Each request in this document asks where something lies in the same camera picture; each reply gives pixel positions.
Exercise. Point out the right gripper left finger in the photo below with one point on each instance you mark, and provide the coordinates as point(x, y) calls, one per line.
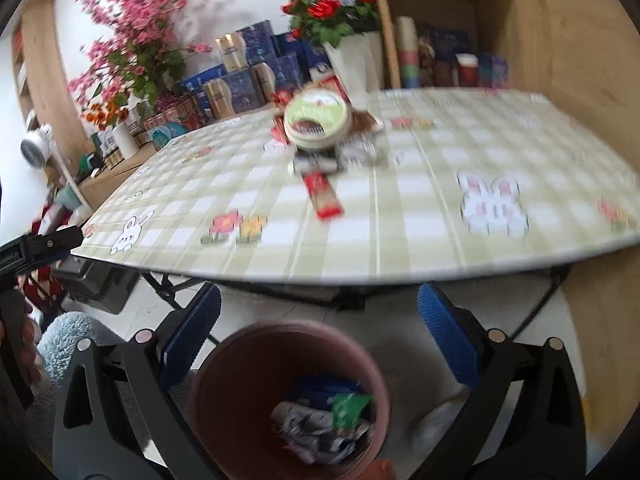
point(115, 417)

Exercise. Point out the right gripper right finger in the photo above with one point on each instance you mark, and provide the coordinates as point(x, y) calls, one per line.
point(523, 417)

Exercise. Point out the silver foil bag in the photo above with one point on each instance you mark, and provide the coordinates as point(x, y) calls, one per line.
point(312, 435)

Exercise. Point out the red cigarette box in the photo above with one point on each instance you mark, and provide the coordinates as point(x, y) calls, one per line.
point(322, 196)

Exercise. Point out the round green lidded container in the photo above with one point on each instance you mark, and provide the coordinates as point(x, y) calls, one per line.
point(316, 120)

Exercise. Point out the brown round trash bin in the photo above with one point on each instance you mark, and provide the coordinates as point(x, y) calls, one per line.
point(245, 383)

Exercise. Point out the left hand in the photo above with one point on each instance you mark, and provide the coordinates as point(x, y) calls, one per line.
point(27, 349)

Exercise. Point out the orange flower bunch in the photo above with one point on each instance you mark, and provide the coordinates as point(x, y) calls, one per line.
point(105, 115)

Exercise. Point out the pink blossom plant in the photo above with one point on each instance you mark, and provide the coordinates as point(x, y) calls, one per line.
point(140, 58)

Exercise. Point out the checked bunny tablecloth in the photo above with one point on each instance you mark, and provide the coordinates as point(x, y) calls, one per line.
point(468, 183)

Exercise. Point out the blue gold gift box lower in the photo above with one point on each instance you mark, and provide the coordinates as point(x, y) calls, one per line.
point(234, 94)

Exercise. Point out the blue gold gift box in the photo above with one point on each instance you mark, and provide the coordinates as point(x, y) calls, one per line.
point(248, 46)
point(234, 94)

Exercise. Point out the white flower vase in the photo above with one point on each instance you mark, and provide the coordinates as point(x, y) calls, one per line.
point(358, 63)

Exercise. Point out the red cup white lid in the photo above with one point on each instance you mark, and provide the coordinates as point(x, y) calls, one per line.
point(467, 69)

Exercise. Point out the red rose bouquet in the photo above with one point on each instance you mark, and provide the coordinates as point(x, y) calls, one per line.
point(322, 22)

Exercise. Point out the stacked coloured paper cups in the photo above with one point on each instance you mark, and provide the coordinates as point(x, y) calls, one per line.
point(408, 52)

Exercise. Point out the wooden shelf unit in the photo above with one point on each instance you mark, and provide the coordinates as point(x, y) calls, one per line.
point(517, 30)

